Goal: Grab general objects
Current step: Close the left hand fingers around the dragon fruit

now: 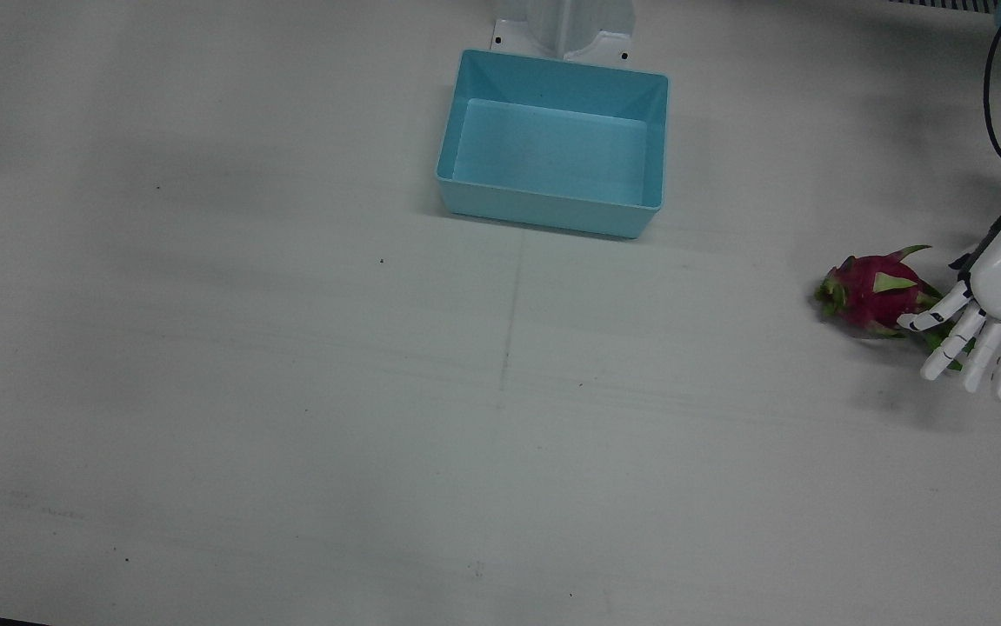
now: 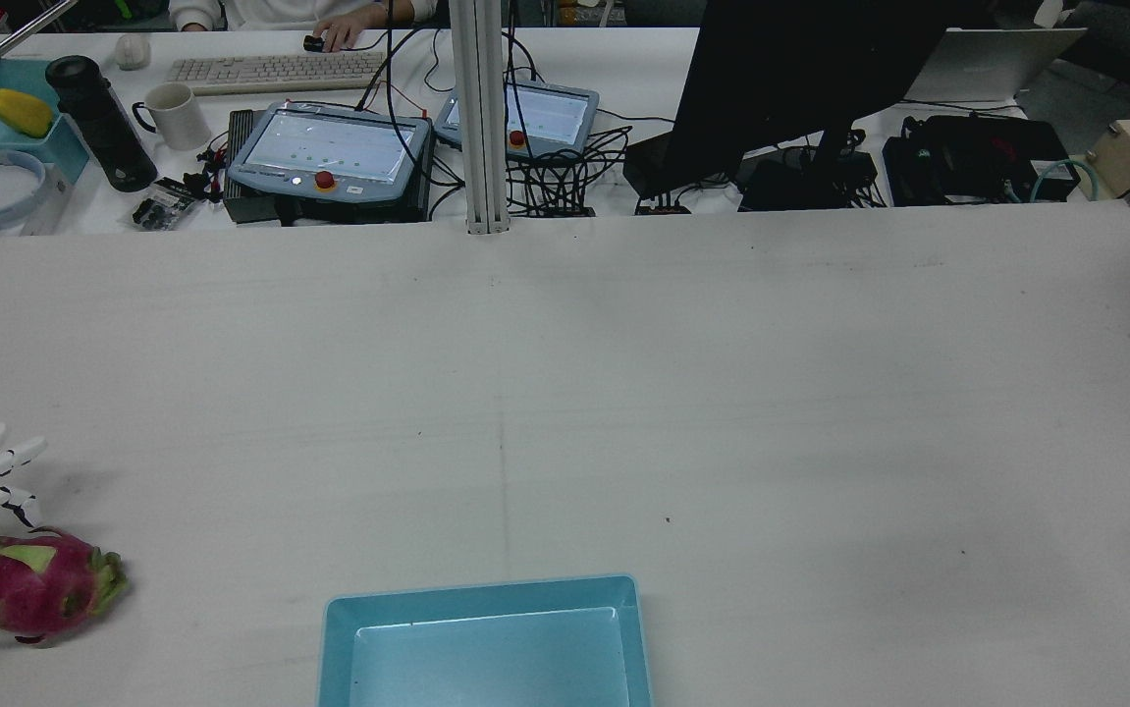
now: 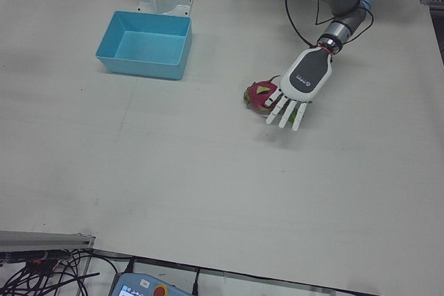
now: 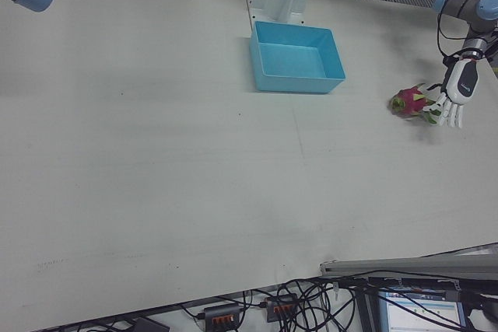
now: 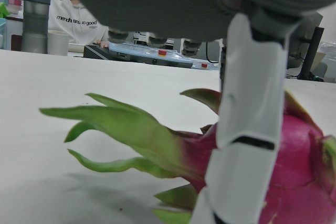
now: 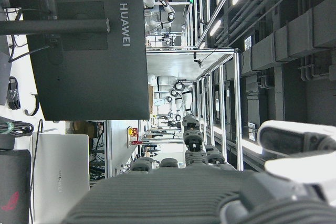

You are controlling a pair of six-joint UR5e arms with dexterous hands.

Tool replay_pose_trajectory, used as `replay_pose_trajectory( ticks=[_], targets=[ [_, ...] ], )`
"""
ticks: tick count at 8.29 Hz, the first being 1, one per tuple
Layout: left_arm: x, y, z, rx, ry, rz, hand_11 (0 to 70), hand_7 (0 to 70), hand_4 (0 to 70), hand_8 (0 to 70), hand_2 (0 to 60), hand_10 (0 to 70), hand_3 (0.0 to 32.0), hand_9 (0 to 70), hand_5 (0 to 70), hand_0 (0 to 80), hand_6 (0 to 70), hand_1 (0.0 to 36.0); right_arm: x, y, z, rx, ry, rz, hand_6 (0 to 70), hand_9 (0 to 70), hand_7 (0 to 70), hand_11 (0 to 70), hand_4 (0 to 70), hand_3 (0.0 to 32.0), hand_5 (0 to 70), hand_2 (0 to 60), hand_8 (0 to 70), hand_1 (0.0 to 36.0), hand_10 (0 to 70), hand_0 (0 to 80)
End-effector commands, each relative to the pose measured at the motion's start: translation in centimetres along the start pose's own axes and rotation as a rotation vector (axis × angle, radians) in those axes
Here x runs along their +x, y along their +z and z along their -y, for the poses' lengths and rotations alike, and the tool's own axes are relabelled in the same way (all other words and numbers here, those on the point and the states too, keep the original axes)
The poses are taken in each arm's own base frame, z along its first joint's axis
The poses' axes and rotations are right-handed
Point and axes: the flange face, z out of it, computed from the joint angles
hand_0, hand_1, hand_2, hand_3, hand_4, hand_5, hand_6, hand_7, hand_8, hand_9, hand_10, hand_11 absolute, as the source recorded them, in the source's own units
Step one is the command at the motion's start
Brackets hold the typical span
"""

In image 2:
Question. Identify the large grey teach pendant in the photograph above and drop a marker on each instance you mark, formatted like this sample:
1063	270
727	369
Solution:
329	147

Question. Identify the small grey teach pendant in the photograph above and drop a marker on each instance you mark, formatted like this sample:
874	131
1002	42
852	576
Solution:
555	116

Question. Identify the clear bag of black parts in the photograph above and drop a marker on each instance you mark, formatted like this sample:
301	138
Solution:
164	204

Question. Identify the yellow fruit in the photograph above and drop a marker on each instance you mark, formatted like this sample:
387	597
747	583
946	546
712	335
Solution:
20	111

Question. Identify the person in white hoodie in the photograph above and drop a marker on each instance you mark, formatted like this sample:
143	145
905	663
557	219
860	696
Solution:
353	25

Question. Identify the black power adapter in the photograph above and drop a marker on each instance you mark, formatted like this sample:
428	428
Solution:
780	187

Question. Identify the aluminium frame post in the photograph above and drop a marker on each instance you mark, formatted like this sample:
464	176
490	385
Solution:
481	118

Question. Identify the black water bottle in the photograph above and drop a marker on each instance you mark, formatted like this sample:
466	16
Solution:
103	128

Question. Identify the silver laptop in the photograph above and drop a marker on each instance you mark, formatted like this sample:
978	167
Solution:
987	64

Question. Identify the black electronics box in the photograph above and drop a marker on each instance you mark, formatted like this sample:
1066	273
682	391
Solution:
967	157

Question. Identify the beige keyboard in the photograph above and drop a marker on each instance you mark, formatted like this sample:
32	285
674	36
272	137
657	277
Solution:
280	72

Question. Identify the black usb hub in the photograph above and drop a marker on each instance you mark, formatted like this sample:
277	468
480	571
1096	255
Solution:
663	207

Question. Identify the light blue plastic bin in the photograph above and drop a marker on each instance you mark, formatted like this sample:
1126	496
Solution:
486	658

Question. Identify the small black box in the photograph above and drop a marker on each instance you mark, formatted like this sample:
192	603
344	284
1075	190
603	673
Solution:
648	162

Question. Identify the white mug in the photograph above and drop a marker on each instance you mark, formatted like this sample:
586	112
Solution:
177	116

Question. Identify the pink dragon fruit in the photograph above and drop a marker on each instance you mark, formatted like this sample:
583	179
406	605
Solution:
34	589

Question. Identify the black computer mouse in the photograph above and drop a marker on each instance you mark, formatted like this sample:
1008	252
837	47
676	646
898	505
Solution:
314	43

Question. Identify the black monitor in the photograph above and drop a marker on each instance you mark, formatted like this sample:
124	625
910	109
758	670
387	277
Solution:
790	79

